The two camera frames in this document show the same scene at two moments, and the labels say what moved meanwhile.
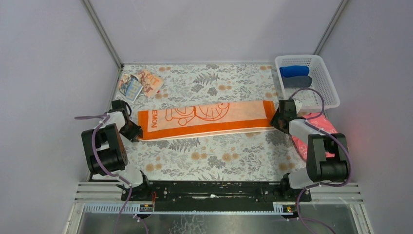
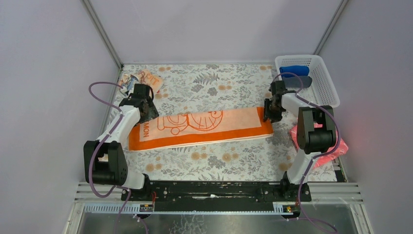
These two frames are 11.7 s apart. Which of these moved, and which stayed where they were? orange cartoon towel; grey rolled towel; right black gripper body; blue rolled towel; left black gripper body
Moved: left black gripper body; right black gripper body; orange cartoon towel
Stayed: blue rolled towel; grey rolled towel
